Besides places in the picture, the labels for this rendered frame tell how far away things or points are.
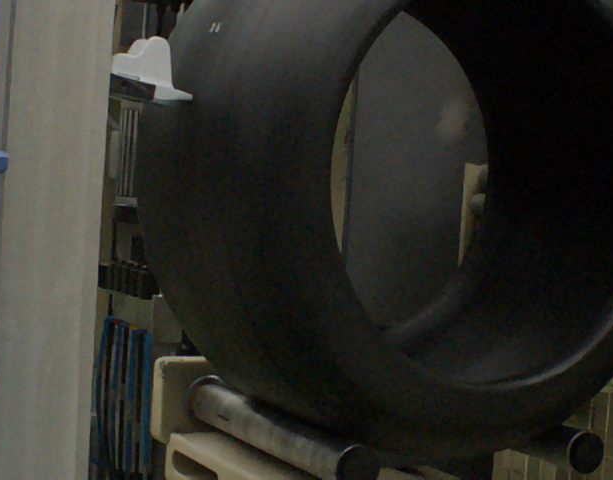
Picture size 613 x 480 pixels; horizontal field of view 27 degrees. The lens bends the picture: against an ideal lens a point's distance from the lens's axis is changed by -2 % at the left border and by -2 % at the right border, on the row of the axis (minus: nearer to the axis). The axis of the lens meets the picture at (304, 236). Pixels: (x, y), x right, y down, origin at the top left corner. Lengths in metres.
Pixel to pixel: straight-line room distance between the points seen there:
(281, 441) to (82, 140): 1.05
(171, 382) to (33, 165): 1.24
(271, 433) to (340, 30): 0.42
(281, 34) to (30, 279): 0.91
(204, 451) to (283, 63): 0.48
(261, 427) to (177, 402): 0.18
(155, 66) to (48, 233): 0.93
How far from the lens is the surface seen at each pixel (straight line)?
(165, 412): 1.50
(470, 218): 1.85
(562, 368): 1.32
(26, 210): 0.26
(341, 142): 1.59
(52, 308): 0.27
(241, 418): 1.39
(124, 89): 1.15
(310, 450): 1.26
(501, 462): 1.81
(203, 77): 1.21
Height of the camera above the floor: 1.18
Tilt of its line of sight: 3 degrees down
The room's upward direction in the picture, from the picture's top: 4 degrees clockwise
